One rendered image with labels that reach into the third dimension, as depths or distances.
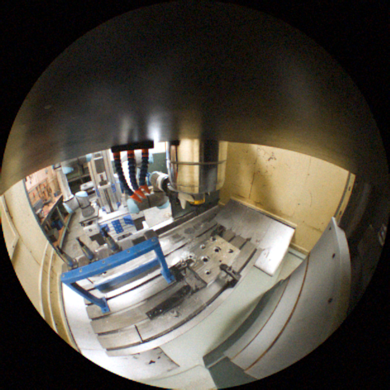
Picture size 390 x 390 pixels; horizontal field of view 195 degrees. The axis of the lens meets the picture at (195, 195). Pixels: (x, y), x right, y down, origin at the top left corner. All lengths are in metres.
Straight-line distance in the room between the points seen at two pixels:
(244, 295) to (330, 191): 1.13
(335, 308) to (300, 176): 1.11
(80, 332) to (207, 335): 0.82
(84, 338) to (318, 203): 2.02
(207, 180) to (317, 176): 1.10
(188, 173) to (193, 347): 0.97
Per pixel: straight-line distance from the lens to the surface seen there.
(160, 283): 0.73
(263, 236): 1.28
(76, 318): 1.08
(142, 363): 0.98
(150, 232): 0.52
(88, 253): 0.52
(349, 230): 0.44
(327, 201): 1.31
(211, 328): 0.95
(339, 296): 0.28
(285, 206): 1.32
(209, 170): 0.25
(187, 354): 0.98
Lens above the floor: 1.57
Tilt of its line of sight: 26 degrees down
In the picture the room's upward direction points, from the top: straight up
